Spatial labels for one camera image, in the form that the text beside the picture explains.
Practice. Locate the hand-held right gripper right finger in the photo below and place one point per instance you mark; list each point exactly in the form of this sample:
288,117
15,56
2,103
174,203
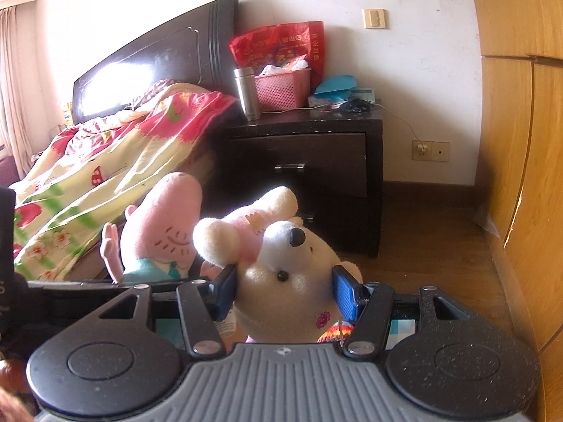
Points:
345,292

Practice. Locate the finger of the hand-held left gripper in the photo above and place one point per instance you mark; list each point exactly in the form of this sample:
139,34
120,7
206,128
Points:
79,286

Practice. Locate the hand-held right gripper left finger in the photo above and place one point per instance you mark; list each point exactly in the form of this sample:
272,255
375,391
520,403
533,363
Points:
224,290

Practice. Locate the cream teddy bear plush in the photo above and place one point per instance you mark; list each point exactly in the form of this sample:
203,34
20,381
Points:
272,307

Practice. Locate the pink pig plush toy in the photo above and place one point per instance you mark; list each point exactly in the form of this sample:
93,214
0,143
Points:
167,228

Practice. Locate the floral blanket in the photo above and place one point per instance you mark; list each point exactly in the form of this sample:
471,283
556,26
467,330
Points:
110,162

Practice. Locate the clear plastic bag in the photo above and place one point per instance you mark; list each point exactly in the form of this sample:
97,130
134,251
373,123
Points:
486,222

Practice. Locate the dark wooden nightstand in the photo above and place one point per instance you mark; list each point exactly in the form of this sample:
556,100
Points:
308,123

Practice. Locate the steel thermos bottle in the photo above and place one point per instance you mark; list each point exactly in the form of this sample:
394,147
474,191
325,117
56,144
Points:
247,96

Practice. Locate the small white medicine box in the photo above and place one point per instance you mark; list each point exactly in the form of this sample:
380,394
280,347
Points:
365,95

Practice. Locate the beige curtain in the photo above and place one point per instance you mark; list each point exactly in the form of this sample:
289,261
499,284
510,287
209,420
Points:
13,96

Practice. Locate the pink plastic basket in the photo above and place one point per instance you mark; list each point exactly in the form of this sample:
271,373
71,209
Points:
281,92

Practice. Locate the dark patterned pillow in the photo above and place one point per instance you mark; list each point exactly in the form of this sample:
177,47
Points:
151,92

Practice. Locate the white crumpled tissue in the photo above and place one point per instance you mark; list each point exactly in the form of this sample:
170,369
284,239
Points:
270,70

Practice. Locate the wooden wardrobe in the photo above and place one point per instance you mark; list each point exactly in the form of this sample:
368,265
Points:
519,140

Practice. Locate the dark wooden bed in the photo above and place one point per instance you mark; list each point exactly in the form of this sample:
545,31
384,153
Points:
154,48

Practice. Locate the red plastic bag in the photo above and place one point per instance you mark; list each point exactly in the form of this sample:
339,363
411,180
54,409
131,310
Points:
272,44

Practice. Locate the beige wall outlet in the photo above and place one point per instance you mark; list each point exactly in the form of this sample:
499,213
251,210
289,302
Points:
435,151

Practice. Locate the beige light switch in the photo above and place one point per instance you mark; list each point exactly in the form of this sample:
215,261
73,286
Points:
374,18

